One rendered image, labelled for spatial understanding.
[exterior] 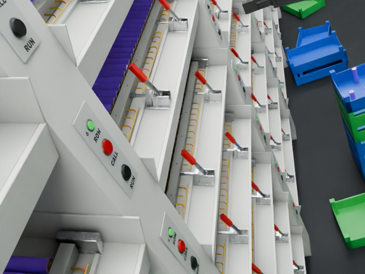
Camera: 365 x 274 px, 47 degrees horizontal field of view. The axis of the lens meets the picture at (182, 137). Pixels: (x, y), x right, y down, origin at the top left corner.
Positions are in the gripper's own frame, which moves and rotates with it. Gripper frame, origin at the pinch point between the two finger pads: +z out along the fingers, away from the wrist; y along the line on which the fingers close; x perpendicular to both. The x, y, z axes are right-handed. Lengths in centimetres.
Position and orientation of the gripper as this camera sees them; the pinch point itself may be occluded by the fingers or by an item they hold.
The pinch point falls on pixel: (257, 3)
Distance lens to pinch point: 113.6
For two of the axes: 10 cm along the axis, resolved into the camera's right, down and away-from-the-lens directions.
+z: -9.0, 2.4, 3.7
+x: -4.2, -7.1, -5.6
